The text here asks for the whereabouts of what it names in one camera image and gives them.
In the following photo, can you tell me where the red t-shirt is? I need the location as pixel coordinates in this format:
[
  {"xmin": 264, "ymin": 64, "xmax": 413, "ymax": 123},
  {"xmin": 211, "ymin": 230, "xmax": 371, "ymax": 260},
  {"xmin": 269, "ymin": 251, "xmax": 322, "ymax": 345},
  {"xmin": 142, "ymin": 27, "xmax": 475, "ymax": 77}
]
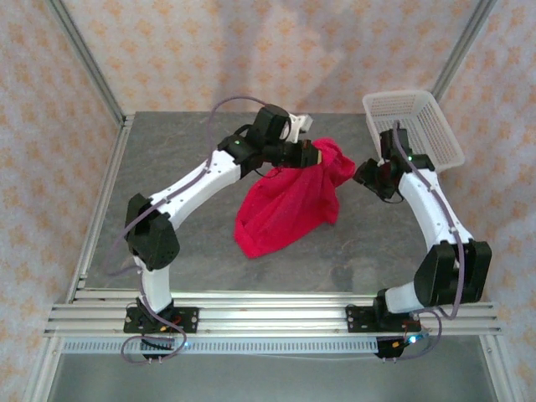
[{"xmin": 233, "ymin": 137, "xmax": 357, "ymax": 260}]

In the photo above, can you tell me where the white plastic mesh basket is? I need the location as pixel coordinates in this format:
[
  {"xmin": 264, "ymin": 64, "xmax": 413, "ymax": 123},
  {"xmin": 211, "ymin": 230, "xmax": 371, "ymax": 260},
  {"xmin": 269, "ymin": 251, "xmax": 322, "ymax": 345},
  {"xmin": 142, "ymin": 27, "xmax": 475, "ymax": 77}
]
[{"xmin": 362, "ymin": 89, "xmax": 466, "ymax": 173}]

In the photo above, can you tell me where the patterned white fabric backdrop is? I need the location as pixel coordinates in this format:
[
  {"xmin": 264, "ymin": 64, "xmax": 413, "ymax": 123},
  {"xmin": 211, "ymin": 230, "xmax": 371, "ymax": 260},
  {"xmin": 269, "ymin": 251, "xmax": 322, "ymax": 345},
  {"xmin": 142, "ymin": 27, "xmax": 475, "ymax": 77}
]
[{"xmin": 0, "ymin": 0, "xmax": 536, "ymax": 402}]

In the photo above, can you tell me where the grey metal lower shelf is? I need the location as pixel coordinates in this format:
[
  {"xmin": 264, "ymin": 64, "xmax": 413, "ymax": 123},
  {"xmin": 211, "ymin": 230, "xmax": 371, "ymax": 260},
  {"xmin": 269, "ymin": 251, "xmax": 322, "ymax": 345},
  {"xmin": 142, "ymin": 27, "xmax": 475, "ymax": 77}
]
[{"xmin": 45, "ymin": 353, "xmax": 499, "ymax": 402}]

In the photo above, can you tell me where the aluminium table side rail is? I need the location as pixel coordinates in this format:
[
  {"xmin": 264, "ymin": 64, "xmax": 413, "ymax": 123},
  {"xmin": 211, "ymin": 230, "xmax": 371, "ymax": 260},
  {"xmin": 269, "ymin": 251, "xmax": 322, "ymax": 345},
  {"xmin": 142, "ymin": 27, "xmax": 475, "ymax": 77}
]
[
  {"xmin": 65, "ymin": 111, "xmax": 136, "ymax": 303},
  {"xmin": 430, "ymin": 171, "xmax": 477, "ymax": 303}
]

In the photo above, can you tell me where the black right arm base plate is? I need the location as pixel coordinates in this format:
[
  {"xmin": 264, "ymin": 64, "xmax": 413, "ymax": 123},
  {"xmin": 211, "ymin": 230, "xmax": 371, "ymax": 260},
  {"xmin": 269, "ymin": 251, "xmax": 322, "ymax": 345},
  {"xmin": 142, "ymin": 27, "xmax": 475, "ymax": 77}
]
[{"xmin": 345, "ymin": 305, "xmax": 421, "ymax": 335}]

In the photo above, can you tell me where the aluminium frame post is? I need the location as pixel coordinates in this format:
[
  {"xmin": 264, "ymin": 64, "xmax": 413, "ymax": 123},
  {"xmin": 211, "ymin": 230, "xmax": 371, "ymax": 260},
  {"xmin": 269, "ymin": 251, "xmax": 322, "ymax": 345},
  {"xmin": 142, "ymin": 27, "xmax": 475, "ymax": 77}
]
[
  {"xmin": 44, "ymin": 0, "xmax": 126, "ymax": 122},
  {"xmin": 430, "ymin": 0, "xmax": 498, "ymax": 100}
]

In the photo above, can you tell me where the aluminium mounting rail beam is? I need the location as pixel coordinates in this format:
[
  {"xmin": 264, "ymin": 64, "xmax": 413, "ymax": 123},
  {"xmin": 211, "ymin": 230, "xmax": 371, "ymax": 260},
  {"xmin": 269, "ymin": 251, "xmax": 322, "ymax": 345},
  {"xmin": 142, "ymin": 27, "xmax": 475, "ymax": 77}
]
[{"xmin": 44, "ymin": 291, "xmax": 503, "ymax": 338}]

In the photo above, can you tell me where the white slotted cable duct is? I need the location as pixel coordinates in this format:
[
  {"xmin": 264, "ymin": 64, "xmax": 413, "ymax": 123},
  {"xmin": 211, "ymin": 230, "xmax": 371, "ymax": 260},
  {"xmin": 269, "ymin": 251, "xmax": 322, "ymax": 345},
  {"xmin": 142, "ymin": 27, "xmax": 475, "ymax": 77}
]
[{"xmin": 61, "ymin": 337, "xmax": 380, "ymax": 356}]

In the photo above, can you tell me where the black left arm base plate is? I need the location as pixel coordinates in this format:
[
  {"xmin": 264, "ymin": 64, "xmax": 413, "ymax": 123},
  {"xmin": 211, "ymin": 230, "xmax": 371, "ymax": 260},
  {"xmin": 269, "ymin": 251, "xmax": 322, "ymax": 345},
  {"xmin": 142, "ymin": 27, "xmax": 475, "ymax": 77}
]
[{"xmin": 122, "ymin": 307, "xmax": 199, "ymax": 335}]

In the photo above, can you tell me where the aluminium frame leg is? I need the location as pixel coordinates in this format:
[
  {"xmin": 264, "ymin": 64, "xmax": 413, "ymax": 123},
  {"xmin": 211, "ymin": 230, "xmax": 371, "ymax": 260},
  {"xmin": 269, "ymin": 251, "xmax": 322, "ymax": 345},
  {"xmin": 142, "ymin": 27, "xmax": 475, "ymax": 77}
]
[
  {"xmin": 23, "ymin": 334, "xmax": 64, "ymax": 402},
  {"xmin": 479, "ymin": 334, "xmax": 524, "ymax": 402}
]

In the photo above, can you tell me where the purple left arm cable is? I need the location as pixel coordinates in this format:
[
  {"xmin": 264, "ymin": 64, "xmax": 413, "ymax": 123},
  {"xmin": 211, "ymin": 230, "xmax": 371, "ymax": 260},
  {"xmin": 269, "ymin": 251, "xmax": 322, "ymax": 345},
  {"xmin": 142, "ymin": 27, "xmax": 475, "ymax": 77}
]
[{"xmin": 104, "ymin": 96, "xmax": 290, "ymax": 365}]

